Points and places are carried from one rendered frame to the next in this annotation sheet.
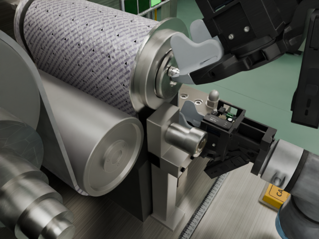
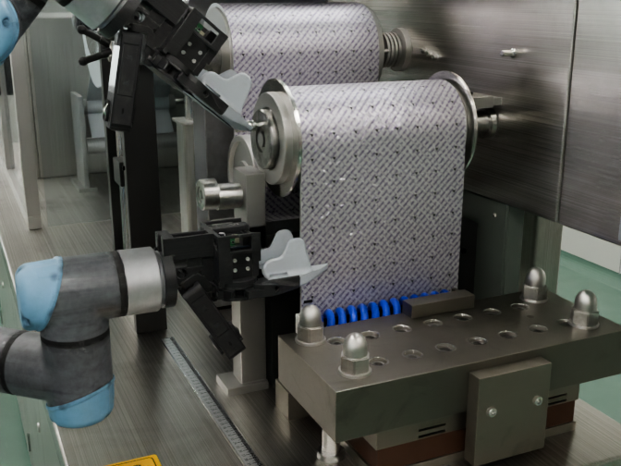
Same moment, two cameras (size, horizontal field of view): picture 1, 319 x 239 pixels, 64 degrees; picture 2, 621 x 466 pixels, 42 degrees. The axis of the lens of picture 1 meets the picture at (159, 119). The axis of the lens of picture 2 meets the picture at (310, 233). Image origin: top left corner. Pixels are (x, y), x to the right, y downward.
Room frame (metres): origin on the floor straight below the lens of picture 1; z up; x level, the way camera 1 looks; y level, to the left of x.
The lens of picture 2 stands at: (0.87, -0.85, 1.42)
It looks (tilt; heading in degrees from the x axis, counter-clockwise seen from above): 17 degrees down; 121
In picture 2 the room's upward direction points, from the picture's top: straight up
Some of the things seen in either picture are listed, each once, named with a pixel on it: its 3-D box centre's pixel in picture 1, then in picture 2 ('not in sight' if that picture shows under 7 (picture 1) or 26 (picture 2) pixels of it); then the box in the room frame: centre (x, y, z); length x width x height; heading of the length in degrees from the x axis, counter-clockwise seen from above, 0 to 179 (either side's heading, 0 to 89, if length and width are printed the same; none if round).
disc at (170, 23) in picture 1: (162, 70); (276, 138); (0.32, 0.00, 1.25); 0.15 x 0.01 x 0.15; 145
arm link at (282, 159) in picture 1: (278, 163); (140, 279); (0.26, -0.20, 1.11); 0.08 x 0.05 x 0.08; 145
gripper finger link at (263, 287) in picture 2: not in sight; (262, 284); (0.36, -0.10, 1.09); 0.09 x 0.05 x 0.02; 53
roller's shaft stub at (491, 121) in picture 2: not in sight; (468, 123); (0.48, 0.23, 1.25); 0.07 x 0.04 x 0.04; 55
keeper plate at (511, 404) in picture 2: not in sight; (508, 411); (0.64, -0.02, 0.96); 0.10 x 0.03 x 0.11; 55
